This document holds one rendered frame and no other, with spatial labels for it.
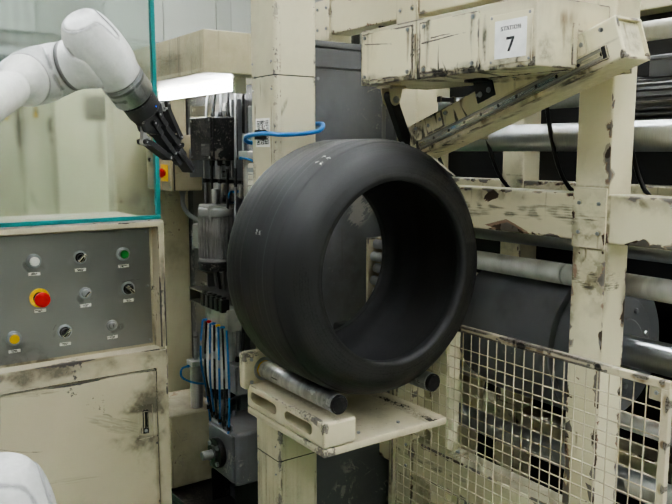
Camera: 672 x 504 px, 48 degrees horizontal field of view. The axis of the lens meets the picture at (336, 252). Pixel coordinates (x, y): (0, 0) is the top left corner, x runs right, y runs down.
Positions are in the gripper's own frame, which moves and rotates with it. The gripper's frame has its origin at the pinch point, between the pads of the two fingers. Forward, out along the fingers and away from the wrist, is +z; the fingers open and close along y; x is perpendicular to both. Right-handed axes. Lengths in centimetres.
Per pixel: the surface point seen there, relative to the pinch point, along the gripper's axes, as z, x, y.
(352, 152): 4.3, 40.0, -6.9
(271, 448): 73, 7, 41
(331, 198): 4.2, 39.2, 5.8
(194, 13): 519, -645, -732
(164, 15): 486, -664, -690
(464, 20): 1, 58, -44
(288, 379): 43, 22, 32
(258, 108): 14.3, 1.7, -30.1
